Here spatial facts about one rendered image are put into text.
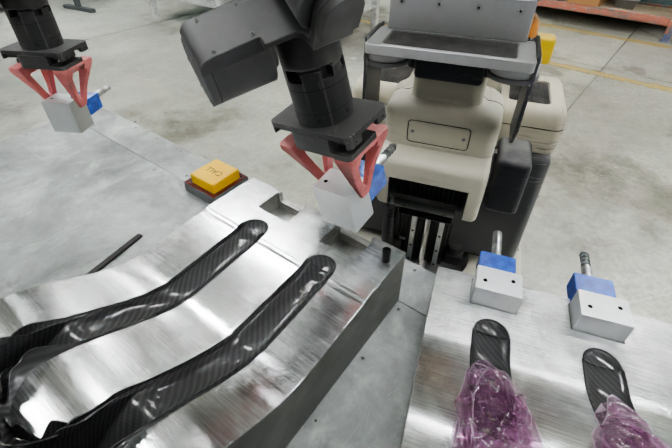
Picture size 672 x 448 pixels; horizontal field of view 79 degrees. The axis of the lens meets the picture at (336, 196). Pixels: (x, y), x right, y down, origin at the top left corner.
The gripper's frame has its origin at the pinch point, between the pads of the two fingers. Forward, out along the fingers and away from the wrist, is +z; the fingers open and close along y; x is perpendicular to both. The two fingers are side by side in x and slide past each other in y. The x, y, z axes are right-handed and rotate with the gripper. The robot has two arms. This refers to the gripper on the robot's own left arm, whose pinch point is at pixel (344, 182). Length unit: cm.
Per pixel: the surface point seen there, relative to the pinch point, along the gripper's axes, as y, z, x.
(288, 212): -12.3, 9.2, -0.4
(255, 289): -4.0, 6.1, -13.6
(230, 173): -29.9, 9.8, 3.0
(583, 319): 25.0, 14.5, 4.6
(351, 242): -1.4, 10.5, -0.2
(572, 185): -1, 126, 157
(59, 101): -50, -8, -8
